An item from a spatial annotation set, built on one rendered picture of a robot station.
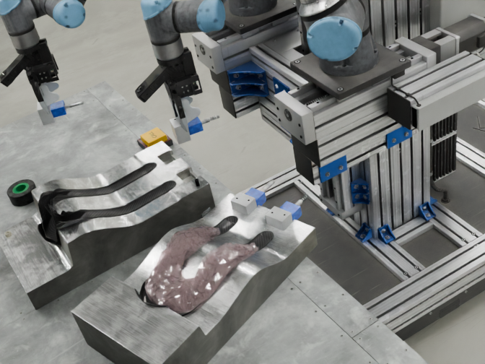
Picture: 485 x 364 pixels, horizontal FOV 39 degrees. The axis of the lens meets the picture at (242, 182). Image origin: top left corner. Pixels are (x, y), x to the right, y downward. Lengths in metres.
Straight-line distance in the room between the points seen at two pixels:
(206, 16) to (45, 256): 0.68
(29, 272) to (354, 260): 1.16
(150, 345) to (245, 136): 2.18
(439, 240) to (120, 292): 1.31
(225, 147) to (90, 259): 1.81
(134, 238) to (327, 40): 0.65
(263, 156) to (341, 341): 1.94
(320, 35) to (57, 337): 0.88
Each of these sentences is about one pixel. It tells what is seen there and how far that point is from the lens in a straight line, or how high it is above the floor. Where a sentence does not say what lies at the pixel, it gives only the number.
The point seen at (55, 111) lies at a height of 0.93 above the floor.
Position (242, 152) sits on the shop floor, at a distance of 3.31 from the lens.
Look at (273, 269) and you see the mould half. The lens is 1.49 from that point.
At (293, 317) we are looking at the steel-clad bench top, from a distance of 1.47.
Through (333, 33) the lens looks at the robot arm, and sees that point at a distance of 1.53.
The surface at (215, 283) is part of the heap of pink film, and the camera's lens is 1.43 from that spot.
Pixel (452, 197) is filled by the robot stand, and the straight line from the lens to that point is 2.62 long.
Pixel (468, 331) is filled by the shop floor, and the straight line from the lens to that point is 2.46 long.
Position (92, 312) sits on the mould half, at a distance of 1.45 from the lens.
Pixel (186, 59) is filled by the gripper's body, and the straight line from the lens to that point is 1.74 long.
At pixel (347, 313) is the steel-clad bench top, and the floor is 0.80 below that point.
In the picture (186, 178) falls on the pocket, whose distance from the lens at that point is 1.78.
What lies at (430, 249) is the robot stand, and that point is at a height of 0.21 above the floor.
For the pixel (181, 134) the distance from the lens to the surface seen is 1.82.
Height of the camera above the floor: 1.92
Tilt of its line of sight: 38 degrees down
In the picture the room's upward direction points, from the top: 12 degrees counter-clockwise
